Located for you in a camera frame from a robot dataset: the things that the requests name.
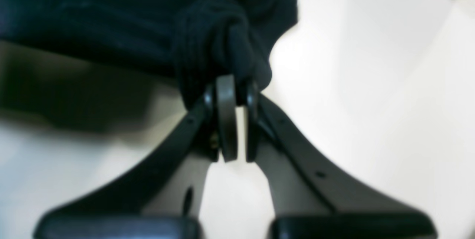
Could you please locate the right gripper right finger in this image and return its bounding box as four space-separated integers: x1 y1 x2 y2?
245 80 438 239

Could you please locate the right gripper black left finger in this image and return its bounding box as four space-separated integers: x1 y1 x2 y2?
33 75 238 239

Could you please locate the black t-shirt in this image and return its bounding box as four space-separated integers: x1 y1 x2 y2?
1 0 298 108

